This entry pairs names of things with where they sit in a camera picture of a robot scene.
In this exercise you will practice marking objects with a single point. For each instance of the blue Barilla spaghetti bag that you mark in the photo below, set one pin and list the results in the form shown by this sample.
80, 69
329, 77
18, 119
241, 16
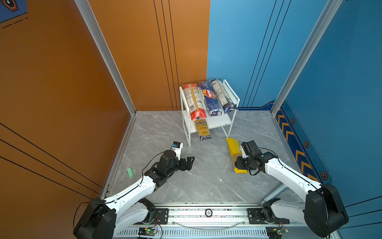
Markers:
211, 102

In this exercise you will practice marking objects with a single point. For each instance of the circuit board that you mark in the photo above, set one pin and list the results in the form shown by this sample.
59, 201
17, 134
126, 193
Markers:
147, 233
275, 233

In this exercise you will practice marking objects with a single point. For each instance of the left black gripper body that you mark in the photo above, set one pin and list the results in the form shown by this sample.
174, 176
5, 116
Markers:
179, 165

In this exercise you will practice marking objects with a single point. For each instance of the clear white-label spaghetti bag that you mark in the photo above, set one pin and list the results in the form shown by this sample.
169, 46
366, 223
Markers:
222, 95

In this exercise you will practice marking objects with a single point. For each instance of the silver metal cylinder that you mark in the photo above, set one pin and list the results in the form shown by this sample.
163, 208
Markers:
276, 191

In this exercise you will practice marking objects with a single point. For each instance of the left circuit board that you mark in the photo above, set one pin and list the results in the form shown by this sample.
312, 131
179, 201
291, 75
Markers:
147, 233

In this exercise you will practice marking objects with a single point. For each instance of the white two-tier shelf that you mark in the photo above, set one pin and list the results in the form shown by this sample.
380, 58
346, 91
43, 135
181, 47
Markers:
225, 121

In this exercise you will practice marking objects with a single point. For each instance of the blue yellow spaghetti bag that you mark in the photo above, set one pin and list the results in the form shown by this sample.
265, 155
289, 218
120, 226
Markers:
202, 129

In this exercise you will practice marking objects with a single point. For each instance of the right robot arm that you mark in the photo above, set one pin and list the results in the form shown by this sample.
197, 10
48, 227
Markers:
322, 208

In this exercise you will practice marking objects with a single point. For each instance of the round rail knob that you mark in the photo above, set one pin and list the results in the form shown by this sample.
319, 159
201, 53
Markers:
208, 213

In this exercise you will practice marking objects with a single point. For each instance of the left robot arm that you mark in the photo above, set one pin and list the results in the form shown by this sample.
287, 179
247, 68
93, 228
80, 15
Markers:
103, 218

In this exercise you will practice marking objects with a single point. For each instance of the red spaghetti bag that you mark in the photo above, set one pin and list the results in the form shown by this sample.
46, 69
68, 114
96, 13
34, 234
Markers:
194, 101

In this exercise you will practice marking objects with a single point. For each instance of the green connector block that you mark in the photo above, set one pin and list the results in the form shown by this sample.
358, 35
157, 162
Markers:
130, 173

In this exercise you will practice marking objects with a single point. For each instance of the aluminium front rail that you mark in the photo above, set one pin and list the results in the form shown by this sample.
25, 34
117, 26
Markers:
218, 215

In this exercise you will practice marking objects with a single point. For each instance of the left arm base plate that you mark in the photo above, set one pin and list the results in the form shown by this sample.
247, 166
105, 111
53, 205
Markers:
159, 215

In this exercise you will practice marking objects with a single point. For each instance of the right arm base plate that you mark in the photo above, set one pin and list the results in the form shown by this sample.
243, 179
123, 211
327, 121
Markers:
256, 216

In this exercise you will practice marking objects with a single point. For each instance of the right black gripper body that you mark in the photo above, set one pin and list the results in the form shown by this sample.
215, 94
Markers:
244, 163

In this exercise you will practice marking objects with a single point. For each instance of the right circuit board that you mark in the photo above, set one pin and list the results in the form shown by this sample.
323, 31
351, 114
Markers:
275, 233

